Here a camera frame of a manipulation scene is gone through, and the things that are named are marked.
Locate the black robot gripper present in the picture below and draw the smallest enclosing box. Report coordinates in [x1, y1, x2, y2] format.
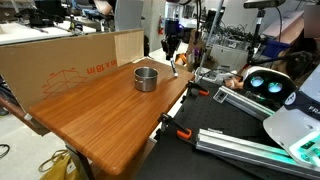
[161, 19, 182, 61]

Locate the white marker with black cap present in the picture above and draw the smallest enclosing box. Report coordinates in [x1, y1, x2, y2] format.
[170, 58, 178, 78]

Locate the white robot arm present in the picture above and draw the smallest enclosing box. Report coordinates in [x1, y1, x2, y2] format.
[161, 0, 203, 60]

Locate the white Franka robot base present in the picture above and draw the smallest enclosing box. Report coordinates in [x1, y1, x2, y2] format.
[263, 65, 320, 168]

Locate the small steel pot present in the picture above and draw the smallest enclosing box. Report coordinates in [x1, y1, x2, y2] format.
[134, 66, 158, 92]

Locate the red fire extinguisher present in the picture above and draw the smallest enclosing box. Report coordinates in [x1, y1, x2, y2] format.
[158, 15, 164, 35]

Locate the far orange black clamp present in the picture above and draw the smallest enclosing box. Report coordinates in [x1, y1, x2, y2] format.
[186, 81, 209, 96]

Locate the orange black clamp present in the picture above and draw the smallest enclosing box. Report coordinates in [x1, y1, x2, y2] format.
[186, 81, 209, 96]
[158, 113, 192, 140]

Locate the near orange black clamp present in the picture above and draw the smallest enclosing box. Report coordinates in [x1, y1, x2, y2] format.
[158, 113, 192, 140]

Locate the blue plastic bin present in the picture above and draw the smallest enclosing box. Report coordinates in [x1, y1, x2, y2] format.
[262, 40, 290, 58]

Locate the white VR headset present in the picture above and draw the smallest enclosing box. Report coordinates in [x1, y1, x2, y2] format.
[243, 66, 296, 111]

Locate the black perforated breadboard table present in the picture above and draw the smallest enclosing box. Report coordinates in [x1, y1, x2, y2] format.
[136, 82, 320, 180]

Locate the brown cardboard box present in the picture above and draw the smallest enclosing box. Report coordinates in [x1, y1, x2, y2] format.
[0, 29, 144, 111]

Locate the yellow bag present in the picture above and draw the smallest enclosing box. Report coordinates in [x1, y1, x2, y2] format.
[38, 149, 80, 180]

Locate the far aluminium extrusion rail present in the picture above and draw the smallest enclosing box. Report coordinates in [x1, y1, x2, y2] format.
[213, 86, 274, 121]

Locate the aluminium extrusion rail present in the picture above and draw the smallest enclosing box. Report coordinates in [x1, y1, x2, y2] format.
[213, 86, 274, 121]
[196, 129, 320, 180]

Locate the black camera tripod stand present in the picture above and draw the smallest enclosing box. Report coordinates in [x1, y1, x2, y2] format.
[242, 0, 313, 73]

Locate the near aluminium extrusion rail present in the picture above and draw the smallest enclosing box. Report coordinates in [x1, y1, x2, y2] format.
[196, 129, 320, 180]

